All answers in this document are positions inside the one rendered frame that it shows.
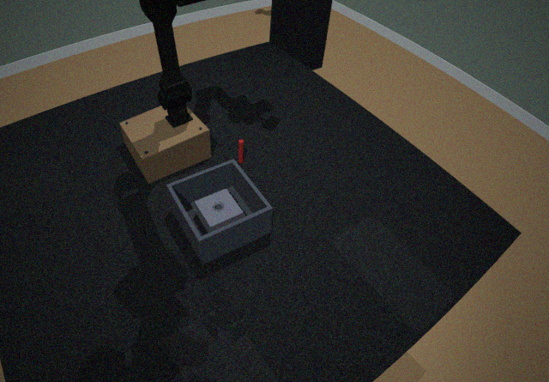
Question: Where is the dark red peg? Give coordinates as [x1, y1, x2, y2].
[238, 139, 244, 163]

